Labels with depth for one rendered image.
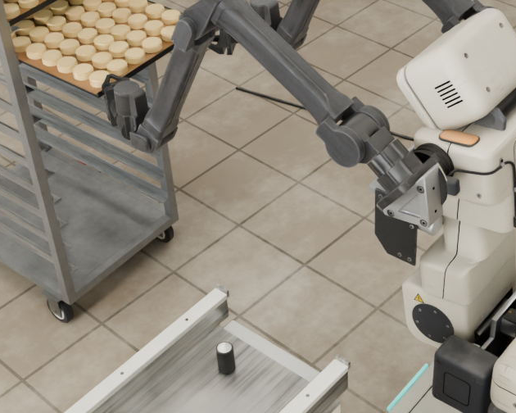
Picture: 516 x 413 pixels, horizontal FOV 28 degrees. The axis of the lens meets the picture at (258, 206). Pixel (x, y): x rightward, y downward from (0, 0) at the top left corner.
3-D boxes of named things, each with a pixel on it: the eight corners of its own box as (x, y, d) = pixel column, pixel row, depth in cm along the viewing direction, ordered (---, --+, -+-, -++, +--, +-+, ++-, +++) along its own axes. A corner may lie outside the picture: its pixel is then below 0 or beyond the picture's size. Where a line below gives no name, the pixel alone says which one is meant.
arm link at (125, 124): (124, 145, 230) (148, 139, 231) (120, 120, 226) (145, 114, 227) (116, 129, 235) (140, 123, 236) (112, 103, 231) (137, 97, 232)
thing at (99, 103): (158, 129, 308) (156, 121, 306) (151, 134, 306) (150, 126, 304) (19, 65, 341) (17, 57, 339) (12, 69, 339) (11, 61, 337)
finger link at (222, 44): (192, 54, 262) (229, 55, 260) (190, 29, 257) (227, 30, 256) (198, 40, 267) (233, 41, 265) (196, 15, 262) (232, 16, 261)
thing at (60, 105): (161, 153, 314) (160, 146, 312) (156, 158, 312) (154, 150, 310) (24, 88, 347) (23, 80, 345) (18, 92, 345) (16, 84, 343)
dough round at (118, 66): (127, 64, 251) (125, 56, 250) (129, 74, 248) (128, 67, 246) (106, 67, 251) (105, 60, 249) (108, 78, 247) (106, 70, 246)
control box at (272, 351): (321, 437, 193) (319, 389, 184) (227, 376, 206) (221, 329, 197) (332, 424, 195) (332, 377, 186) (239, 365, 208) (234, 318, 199)
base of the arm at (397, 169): (405, 192, 179) (442, 157, 185) (375, 157, 179) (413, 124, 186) (380, 211, 186) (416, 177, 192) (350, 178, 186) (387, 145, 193)
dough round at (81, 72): (92, 68, 251) (91, 61, 250) (95, 79, 247) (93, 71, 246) (72, 71, 250) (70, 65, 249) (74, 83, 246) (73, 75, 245)
